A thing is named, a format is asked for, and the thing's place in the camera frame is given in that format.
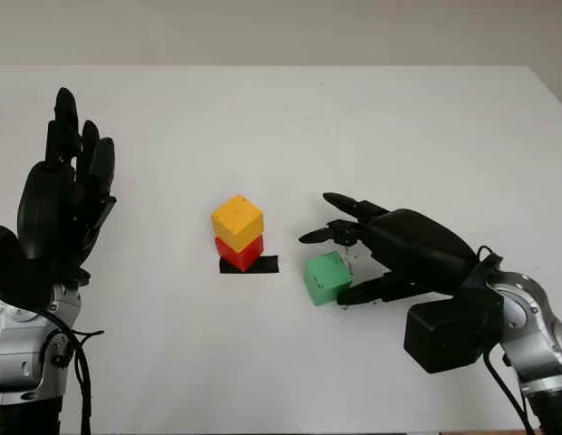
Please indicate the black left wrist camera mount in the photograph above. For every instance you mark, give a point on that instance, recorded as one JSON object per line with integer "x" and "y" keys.
{"x": 9, "y": 267}

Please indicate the red wooden cube block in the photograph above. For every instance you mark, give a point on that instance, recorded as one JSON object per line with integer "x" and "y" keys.
{"x": 242, "y": 258}

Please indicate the green wooden cube block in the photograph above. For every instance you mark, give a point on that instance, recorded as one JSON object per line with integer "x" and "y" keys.
{"x": 326, "y": 278}

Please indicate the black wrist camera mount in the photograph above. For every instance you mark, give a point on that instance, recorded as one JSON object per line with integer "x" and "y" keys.
{"x": 448, "y": 331}
{"x": 9, "y": 267}

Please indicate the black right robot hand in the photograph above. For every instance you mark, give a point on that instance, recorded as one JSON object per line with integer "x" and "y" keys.
{"x": 417, "y": 249}

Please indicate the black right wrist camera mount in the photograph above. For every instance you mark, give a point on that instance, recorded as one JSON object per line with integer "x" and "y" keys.
{"x": 448, "y": 331}

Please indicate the black tape strip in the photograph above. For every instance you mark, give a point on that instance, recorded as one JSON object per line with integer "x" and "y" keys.
{"x": 267, "y": 265}

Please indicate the yellow wooden cube block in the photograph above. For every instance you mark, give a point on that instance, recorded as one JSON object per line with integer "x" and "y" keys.
{"x": 235, "y": 222}

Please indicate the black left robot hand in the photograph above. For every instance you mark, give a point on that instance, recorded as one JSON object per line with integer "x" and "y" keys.
{"x": 54, "y": 213}

